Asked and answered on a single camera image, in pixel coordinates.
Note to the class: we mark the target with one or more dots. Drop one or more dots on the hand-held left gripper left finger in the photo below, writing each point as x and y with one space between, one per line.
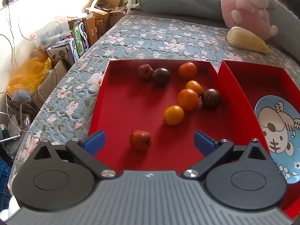
95 142

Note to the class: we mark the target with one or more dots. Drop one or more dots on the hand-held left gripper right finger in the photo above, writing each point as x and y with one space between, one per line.
203 143

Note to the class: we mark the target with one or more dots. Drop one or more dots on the red cardboard box tray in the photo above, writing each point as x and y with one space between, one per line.
131 103

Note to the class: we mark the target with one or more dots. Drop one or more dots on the orange mandarin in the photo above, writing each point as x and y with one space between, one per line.
187 99
187 70

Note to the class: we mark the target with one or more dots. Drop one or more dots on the round yellow orange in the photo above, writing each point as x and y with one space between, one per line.
174 115

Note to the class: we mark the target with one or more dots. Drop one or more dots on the dark brown plum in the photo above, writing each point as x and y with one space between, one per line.
211 98
161 77

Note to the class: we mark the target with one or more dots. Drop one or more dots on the small oval orange kumquat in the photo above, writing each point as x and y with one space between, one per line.
194 86

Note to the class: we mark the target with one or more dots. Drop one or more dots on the red cardboard box lid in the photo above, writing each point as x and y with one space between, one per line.
246 84

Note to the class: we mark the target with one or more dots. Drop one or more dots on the blue cartoon bear plate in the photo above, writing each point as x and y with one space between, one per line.
276 131

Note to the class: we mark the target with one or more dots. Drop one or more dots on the large brown cardboard box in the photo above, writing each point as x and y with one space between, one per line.
51 79

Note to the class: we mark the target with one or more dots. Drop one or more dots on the red apple far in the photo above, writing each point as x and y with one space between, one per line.
144 72

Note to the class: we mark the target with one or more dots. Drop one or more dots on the yellow plastic bag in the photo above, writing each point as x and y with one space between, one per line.
28 75

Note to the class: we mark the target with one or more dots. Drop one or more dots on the white printed carton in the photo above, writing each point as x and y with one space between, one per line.
63 50

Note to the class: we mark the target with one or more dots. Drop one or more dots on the blue plastic crate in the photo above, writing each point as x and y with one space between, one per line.
4 180

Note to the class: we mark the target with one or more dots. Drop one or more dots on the green and white carton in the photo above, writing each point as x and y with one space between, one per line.
80 38

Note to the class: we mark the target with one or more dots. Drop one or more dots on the yellow corn plush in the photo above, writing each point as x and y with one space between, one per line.
243 39

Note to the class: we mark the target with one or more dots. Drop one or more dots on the floral quilted bedspread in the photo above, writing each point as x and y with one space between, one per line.
145 39

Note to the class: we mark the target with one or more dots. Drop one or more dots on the tall brown cardboard box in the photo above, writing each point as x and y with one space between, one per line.
97 28

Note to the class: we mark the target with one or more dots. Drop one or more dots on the clear plastic container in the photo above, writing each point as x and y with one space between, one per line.
50 32

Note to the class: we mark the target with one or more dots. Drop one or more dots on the metal bowl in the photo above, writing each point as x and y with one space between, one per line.
107 6

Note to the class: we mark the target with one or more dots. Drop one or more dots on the pink plush toy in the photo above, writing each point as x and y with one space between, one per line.
250 11

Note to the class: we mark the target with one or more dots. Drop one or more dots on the grey folded blanket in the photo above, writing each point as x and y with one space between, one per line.
182 2

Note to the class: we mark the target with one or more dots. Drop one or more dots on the pale green cup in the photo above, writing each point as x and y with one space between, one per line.
130 2

